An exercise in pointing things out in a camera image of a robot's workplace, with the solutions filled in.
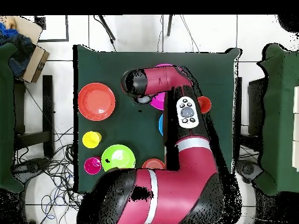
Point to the lemon yellow plastic cup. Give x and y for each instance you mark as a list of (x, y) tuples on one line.
[(91, 139)]

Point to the black chair frame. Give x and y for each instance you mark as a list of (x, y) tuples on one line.
[(48, 105), (255, 105)]

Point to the black tripod leg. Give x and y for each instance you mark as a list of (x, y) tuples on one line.
[(107, 27), (169, 25)]

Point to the orange shallow plastic bowl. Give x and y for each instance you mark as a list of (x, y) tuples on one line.
[(96, 101)]

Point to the green cloth covered table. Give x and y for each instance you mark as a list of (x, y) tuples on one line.
[(273, 116), (5, 116)]

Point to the dark green tablecloth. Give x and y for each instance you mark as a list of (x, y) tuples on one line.
[(121, 70)]

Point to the light blue medium bowl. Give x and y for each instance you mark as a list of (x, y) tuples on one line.
[(161, 124)]

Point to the orange small plastic bowl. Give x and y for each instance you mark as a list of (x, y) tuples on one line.
[(153, 164)]

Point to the pink large plastic bowl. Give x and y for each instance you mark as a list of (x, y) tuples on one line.
[(158, 101)]

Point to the brown cardboard box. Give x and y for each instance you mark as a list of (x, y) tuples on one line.
[(35, 65)]

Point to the tan cardboard sheet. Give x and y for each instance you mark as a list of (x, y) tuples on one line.
[(28, 28)]

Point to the orange plastic cup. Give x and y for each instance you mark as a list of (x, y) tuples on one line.
[(205, 105)]

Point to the black pedestal foot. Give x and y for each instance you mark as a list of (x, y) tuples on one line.
[(30, 165), (248, 169)]

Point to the black square floor frame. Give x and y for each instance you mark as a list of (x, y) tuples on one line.
[(67, 28)]

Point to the white boxes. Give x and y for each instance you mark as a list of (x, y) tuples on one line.
[(296, 128)]

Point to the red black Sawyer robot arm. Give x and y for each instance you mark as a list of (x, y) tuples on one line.
[(186, 182)]

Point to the crimson plastic cup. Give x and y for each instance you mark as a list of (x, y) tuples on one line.
[(92, 165)]

